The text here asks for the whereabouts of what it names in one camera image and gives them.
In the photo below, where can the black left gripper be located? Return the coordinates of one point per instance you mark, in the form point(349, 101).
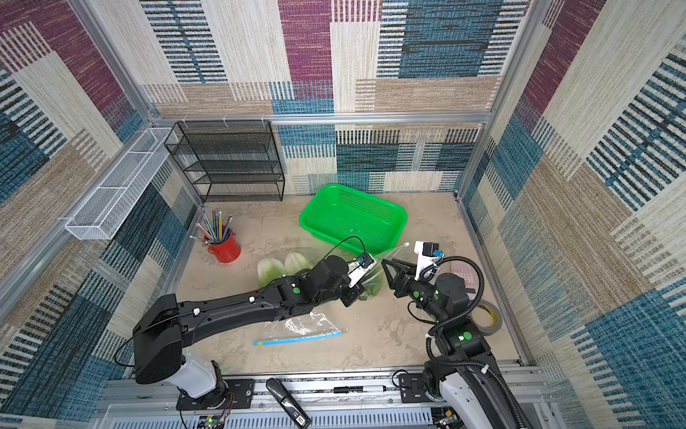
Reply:
point(354, 297)

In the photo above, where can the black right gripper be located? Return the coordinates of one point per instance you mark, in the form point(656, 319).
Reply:
point(406, 284)

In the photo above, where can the polka dot zip-top bag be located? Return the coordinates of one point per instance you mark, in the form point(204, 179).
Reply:
point(388, 254)

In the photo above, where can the chinese cabbage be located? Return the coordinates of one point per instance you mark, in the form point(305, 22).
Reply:
point(374, 282)

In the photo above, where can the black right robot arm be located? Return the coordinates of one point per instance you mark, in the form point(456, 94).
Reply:
point(461, 369)

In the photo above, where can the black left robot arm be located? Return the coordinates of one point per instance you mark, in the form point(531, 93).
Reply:
point(163, 337)

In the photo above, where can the clear blue-zip bag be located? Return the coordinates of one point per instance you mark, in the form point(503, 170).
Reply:
point(311, 327)

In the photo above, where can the right cabbage in clear bag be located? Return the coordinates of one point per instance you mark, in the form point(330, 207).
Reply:
point(295, 262)

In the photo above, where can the cabbage in clear bag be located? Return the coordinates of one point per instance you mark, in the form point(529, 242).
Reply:
point(269, 269)
point(295, 262)

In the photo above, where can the left cabbage in clear bag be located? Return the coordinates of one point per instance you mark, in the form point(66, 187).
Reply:
point(269, 269)

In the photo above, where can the pink calculator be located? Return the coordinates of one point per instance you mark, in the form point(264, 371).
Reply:
point(467, 273)

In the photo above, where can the green plastic perforated basket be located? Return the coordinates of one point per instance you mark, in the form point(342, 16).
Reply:
point(354, 220)

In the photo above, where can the black tape roll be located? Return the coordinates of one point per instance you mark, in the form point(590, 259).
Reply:
point(487, 317)

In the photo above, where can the red metal pencil bucket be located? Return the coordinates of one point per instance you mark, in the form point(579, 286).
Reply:
point(226, 251)

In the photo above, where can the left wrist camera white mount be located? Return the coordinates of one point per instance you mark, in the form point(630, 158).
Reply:
point(358, 269)

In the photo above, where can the black handheld device on rail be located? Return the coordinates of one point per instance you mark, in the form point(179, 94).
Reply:
point(289, 405)

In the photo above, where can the black wire mesh shelf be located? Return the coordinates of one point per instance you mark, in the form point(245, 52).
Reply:
point(227, 161)

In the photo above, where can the white wire mesh tray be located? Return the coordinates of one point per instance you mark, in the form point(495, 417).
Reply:
point(103, 213)

